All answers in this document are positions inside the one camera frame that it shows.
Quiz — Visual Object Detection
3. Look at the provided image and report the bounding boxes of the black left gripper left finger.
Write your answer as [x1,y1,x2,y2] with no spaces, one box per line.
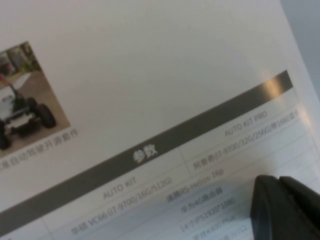
[250,174,316,240]

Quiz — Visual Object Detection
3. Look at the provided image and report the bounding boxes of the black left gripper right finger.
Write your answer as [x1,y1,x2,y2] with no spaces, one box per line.
[279,175,320,240]

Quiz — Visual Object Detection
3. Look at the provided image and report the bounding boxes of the white product catalogue book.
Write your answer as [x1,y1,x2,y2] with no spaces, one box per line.
[0,0,320,240]

